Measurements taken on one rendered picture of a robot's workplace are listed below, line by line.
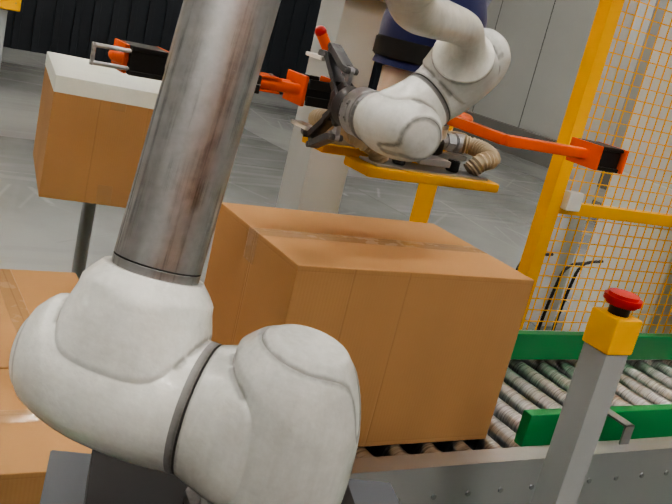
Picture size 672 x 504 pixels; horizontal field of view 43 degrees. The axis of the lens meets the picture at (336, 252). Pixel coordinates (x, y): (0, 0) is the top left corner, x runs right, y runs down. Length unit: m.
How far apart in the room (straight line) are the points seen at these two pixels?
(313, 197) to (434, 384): 1.16
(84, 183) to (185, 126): 2.04
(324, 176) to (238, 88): 1.97
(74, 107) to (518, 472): 1.78
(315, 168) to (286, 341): 1.99
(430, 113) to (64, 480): 0.76
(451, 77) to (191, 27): 0.59
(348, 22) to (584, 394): 1.56
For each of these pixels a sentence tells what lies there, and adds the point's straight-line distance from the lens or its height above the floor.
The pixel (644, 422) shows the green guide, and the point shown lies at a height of 0.60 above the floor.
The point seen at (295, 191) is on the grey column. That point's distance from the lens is 2.91.
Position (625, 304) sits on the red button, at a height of 1.03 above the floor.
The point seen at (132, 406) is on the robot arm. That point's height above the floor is 0.97.
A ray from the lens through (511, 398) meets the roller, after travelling 2.39.
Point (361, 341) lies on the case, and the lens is 1.74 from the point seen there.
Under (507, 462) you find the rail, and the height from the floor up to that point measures 0.59.
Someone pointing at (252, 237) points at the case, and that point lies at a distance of 1.77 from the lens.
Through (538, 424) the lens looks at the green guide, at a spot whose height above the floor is 0.62.
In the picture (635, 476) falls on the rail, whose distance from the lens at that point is 2.25.
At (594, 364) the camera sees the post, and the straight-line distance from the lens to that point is 1.68.
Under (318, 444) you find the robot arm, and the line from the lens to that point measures 0.90.
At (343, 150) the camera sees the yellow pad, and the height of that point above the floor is 1.13.
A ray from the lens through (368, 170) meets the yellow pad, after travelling 1.68.
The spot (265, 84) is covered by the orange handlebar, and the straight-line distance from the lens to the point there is 1.66.
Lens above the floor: 1.40
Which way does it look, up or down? 15 degrees down
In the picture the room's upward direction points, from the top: 14 degrees clockwise
